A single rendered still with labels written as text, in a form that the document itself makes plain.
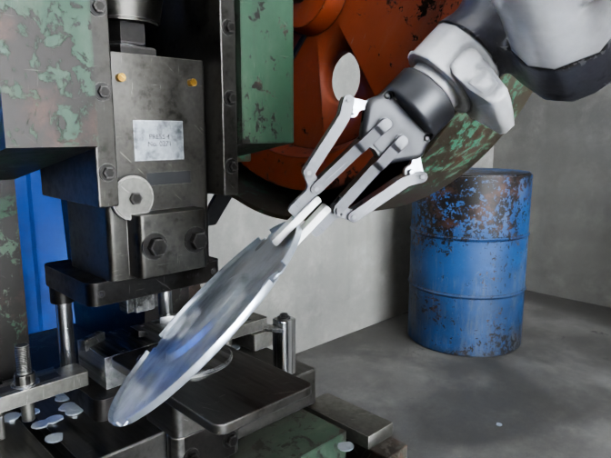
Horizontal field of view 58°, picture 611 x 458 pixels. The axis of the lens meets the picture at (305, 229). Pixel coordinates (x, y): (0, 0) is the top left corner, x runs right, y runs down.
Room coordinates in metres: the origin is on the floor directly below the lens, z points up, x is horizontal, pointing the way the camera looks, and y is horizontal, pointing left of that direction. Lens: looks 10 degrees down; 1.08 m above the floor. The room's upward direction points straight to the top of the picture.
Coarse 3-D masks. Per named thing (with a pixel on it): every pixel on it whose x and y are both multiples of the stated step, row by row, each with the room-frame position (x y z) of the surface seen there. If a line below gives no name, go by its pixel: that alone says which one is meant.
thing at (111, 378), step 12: (144, 324) 0.83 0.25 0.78; (156, 324) 0.83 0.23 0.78; (108, 336) 0.77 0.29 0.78; (120, 336) 0.77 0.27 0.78; (132, 336) 0.81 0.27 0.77; (144, 336) 0.77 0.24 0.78; (156, 336) 0.77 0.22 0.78; (96, 348) 0.73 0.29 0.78; (108, 348) 0.73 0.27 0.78; (120, 348) 0.73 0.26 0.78; (132, 348) 0.73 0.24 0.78; (84, 360) 0.75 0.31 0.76; (96, 360) 0.71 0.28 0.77; (108, 360) 0.70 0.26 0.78; (96, 372) 0.72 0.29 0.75; (108, 372) 0.70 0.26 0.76; (108, 384) 0.70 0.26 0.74; (120, 384) 0.71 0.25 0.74
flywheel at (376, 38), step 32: (320, 0) 0.98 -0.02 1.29; (352, 0) 0.97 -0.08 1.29; (384, 0) 0.93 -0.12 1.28; (416, 0) 0.88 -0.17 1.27; (448, 0) 0.80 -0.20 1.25; (320, 32) 1.02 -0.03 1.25; (352, 32) 0.97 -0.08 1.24; (384, 32) 0.93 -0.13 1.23; (416, 32) 0.88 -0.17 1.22; (320, 64) 1.03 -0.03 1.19; (384, 64) 0.92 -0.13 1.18; (320, 96) 1.03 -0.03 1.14; (320, 128) 1.03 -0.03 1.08; (352, 128) 0.97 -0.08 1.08; (256, 160) 1.10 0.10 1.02; (288, 160) 1.04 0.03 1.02
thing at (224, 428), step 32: (128, 352) 0.72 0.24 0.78; (224, 352) 0.70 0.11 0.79; (192, 384) 0.62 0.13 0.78; (224, 384) 0.62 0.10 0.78; (256, 384) 0.62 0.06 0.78; (288, 384) 0.62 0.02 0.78; (160, 416) 0.65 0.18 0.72; (192, 416) 0.56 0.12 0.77; (224, 416) 0.54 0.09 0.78; (256, 416) 0.56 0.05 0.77; (192, 448) 0.64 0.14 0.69; (224, 448) 0.67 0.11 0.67
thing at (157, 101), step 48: (144, 48) 0.76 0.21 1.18; (144, 96) 0.71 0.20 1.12; (192, 96) 0.76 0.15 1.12; (144, 144) 0.71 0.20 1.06; (192, 144) 0.76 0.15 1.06; (144, 192) 0.69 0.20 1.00; (192, 192) 0.76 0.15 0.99; (96, 240) 0.70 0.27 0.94; (144, 240) 0.67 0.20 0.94; (192, 240) 0.71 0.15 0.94
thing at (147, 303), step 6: (156, 294) 0.79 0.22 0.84; (132, 300) 0.76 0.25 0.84; (138, 300) 0.76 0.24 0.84; (144, 300) 0.76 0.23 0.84; (150, 300) 0.77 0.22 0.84; (156, 300) 0.79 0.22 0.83; (120, 306) 0.77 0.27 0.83; (126, 306) 0.76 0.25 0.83; (132, 306) 0.76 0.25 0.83; (138, 306) 0.76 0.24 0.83; (144, 306) 0.76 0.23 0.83; (150, 306) 0.77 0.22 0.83; (126, 312) 0.76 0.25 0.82; (132, 312) 0.76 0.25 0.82; (138, 312) 0.76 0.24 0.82
